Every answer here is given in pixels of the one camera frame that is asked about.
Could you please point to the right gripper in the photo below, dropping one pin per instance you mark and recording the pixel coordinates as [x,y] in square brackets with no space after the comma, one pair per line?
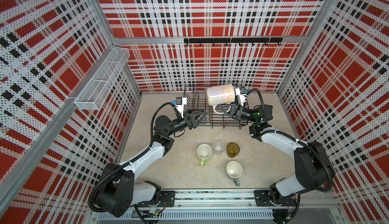
[232,112]

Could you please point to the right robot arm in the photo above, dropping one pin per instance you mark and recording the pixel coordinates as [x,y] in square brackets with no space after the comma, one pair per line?
[313,170]

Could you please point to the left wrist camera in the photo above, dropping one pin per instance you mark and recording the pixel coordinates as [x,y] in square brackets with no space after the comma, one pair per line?
[179,104]

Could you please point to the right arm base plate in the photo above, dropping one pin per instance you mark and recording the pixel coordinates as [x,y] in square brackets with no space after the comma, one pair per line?
[261,197]

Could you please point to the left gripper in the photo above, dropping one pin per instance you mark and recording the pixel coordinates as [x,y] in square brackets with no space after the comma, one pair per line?
[191,123]

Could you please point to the white grey-handled mug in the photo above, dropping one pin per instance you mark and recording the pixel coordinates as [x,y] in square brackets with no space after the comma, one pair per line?
[234,170]

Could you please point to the black wire dish rack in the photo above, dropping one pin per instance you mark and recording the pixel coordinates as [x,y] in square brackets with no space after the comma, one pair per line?
[197,99]

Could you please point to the black wall hook rail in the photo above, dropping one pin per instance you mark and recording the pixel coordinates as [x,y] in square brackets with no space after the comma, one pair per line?
[264,40]

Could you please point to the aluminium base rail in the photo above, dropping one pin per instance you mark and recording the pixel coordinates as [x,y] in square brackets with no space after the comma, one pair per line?
[231,206]

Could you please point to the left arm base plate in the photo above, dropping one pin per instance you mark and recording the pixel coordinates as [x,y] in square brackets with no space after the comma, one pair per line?
[166,199]

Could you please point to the white wire wall basket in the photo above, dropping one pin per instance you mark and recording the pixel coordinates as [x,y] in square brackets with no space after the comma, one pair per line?
[99,86]

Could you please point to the light green mug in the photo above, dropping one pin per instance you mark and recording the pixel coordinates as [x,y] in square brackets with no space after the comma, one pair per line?
[204,152]

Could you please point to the clear glass cup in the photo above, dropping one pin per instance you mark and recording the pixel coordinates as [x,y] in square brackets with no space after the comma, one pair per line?
[218,148]

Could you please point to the amber glass cup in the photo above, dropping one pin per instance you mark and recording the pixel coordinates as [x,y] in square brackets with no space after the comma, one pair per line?
[233,150]

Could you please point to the purple iridescent mug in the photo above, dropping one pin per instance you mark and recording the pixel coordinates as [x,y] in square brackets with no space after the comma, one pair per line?
[222,94]

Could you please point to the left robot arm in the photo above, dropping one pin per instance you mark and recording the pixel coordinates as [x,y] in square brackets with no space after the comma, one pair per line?
[117,190]

